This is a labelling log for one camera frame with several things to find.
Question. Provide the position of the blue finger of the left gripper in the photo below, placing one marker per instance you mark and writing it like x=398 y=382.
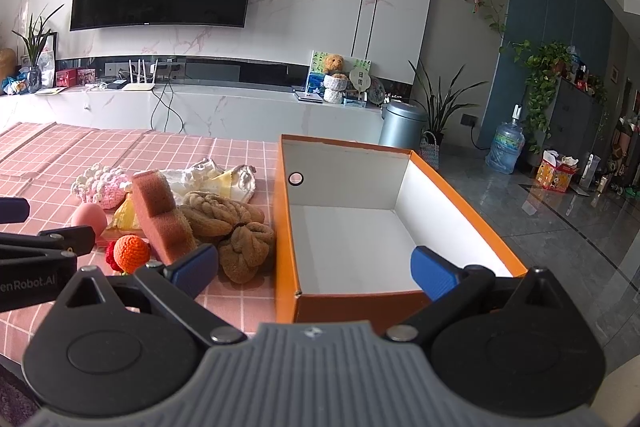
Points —
x=13 y=210
x=78 y=240

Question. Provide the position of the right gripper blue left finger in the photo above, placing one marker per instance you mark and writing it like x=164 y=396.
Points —
x=191 y=273

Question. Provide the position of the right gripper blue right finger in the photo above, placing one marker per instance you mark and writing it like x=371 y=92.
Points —
x=437 y=276

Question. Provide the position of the pink egg sponge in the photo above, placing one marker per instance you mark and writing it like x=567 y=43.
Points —
x=89 y=214

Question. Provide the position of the pink sponge block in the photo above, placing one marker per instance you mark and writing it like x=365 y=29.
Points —
x=161 y=221

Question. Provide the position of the orange crochet ball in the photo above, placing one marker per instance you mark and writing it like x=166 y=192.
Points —
x=127 y=254

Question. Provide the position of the pink white crochet item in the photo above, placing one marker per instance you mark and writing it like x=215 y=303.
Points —
x=104 y=186

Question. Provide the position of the brown braided plush towel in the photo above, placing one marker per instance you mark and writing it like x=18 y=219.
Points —
x=238 y=230

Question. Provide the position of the white terry bib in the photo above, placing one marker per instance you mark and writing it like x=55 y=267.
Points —
x=237 y=183

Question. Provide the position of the yellow cloth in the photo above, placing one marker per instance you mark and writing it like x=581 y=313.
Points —
x=123 y=222

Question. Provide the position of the pink checked tablecloth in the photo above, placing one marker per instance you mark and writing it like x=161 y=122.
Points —
x=41 y=161

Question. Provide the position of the orange cardboard box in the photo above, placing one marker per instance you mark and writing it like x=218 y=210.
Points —
x=347 y=217

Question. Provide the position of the blue water jug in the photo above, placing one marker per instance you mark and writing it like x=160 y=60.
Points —
x=507 y=144

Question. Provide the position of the grey metal trash can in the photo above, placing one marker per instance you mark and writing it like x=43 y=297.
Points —
x=402 y=125

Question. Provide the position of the orange gift box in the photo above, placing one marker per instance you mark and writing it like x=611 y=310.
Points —
x=555 y=171

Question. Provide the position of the white wifi router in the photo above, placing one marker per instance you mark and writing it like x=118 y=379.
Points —
x=142 y=76

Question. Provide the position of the potted orchid plant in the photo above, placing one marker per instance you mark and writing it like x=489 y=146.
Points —
x=439 y=104

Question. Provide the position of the white tv console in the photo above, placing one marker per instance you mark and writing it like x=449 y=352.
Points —
x=213 y=112

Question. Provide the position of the left green potted plant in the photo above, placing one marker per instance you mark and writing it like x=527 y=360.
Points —
x=35 y=38

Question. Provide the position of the teddy bear toy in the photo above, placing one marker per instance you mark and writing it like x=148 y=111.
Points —
x=333 y=65

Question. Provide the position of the hanging ivy plant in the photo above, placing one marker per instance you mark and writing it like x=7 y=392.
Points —
x=546 y=64

